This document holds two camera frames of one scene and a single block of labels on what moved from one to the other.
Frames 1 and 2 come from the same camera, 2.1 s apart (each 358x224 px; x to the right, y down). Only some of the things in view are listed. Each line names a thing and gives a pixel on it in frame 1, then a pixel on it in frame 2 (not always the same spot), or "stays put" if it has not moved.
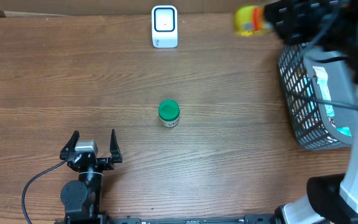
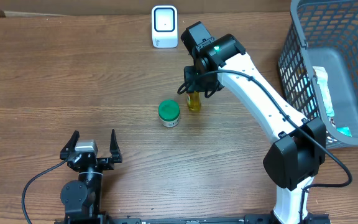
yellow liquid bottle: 250,21 → 193,102
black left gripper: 106,162 stays put
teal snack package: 321,75 stays put
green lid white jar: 169,111 stays put
